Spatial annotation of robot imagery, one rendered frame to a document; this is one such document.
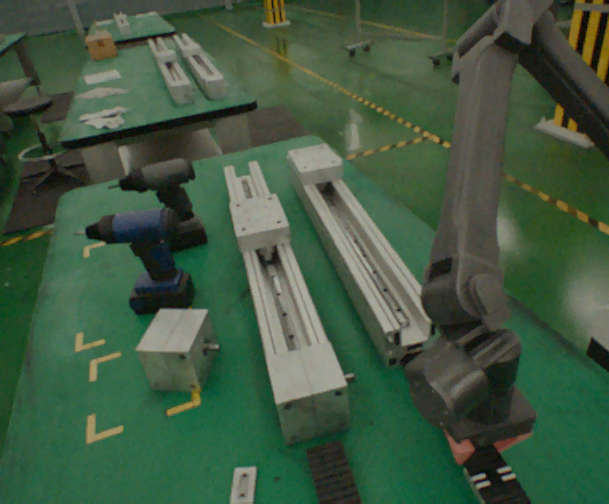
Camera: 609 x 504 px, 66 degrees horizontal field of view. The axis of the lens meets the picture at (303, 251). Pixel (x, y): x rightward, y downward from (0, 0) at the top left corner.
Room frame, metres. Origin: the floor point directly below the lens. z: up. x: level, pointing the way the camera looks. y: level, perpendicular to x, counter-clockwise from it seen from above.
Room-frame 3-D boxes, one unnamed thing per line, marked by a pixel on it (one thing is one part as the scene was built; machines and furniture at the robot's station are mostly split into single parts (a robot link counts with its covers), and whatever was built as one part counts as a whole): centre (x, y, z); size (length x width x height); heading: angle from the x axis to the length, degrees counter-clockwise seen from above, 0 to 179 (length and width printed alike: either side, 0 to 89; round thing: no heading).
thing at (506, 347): (0.35, -0.18, 0.98); 0.07 x 0.06 x 0.07; 121
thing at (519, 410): (0.36, -0.19, 0.92); 0.10 x 0.07 x 0.07; 99
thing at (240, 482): (0.37, 0.12, 0.78); 0.05 x 0.03 x 0.01; 175
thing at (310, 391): (0.48, 0.01, 0.83); 0.12 x 0.09 x 0.10; 99
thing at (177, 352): (0.60, 0.22, 0.83); 0.11 x 0.10 x 0.10; 77
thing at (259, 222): (0.91, 0.09, 0.87); 0.16 x 0.11 x 0.07; 9
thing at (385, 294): (0.94, -0.10, 0.82); 0.80 x 0.10 x 0.09; 9
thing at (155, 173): (1.04, 0.33, 0.89); 0.20 x 0.08 x 0.22; 104
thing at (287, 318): (0.91, 0.09, 0.82); 0.80 x 0.10 x 0.09; 9
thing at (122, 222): (0.81, 0.33, 0.89); 0.20 x 0.08 x 0.22; 87
